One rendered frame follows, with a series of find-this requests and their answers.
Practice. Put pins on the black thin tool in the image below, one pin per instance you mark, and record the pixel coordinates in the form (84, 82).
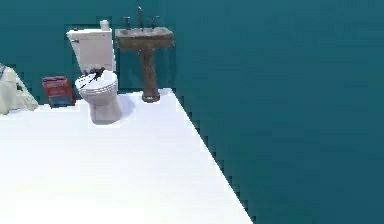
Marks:
(96, 74)

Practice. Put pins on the brown pedestal sink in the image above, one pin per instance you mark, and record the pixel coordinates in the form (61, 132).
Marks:
(148, 66)

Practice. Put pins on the pale cream bathtub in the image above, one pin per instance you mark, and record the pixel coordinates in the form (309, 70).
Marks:
(13, 96)

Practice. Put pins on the dark sink faucet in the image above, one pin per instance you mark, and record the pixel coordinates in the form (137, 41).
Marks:
(140, 19)

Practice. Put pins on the white toilet paper roll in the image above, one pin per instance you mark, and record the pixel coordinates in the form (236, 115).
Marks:
(105, 25)

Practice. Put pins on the red box bin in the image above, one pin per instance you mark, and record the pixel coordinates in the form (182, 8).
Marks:
(58, 90)

